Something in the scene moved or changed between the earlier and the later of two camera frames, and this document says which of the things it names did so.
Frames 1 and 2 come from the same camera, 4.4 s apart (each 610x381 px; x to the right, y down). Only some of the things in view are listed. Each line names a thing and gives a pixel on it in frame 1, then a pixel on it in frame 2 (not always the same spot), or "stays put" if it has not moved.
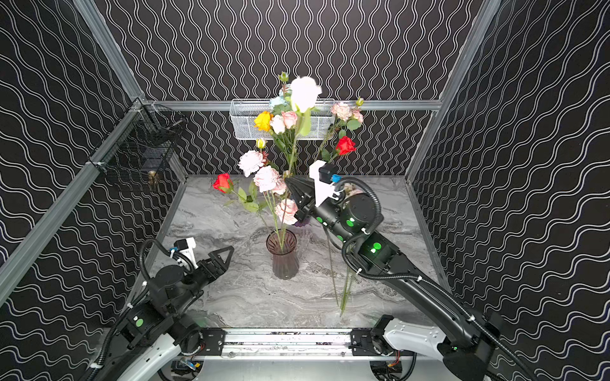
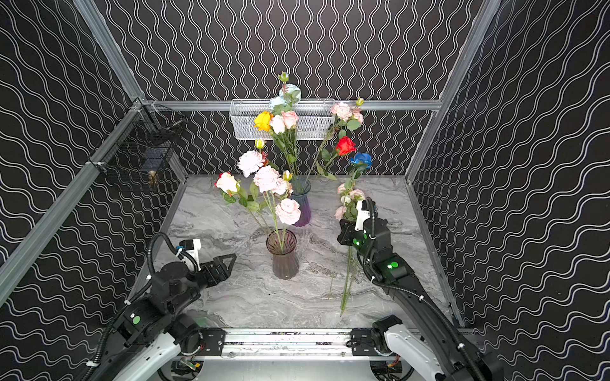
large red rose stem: [345, 145] stays put
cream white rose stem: [277, 125] stays put
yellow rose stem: [263, 122] stays put
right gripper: [309, 210] → [348, 231]
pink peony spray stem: [345, 117] stays put
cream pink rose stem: [305, 93] → [230, 186]
